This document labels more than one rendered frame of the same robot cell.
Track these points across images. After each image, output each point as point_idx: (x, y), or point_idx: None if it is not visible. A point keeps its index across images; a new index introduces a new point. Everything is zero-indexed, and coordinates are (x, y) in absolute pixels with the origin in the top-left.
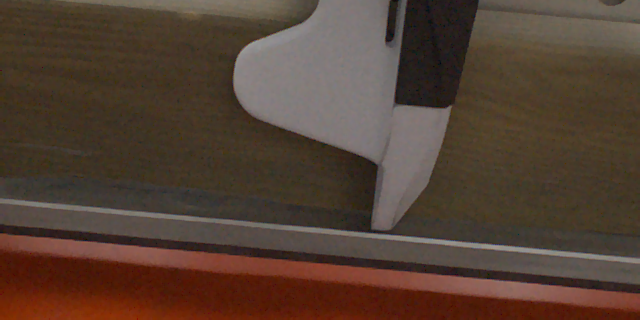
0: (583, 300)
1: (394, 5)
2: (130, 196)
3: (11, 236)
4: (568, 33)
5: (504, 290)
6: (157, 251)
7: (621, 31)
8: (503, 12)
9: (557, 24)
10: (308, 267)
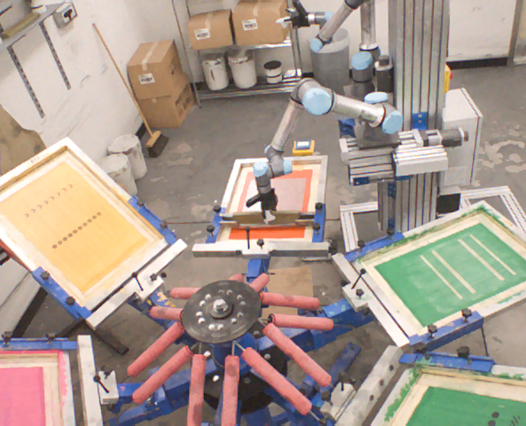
0: (255, 226)
1: None
2: None
3: (294, 226)
4: (257, 211)
5: (260, 226)
6: (284, 226)
7: (254, 212)
8: (260, 213)
9: (257, 212)
10: (273, 226)
